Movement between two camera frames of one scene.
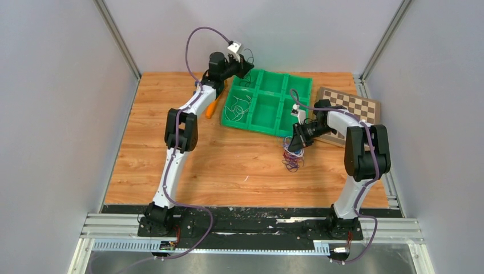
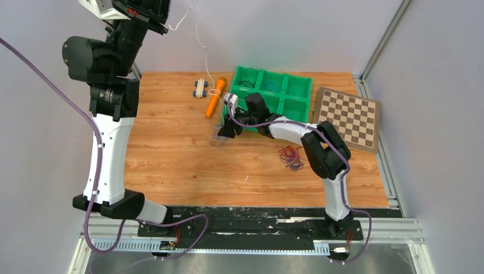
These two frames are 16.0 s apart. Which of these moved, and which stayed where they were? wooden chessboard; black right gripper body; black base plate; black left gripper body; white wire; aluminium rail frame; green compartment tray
Moved: black left gripper body; white wire; black right gripper body
Stayed: green compartment tray; aluminium rail frame; black base plate; wooden chessboard
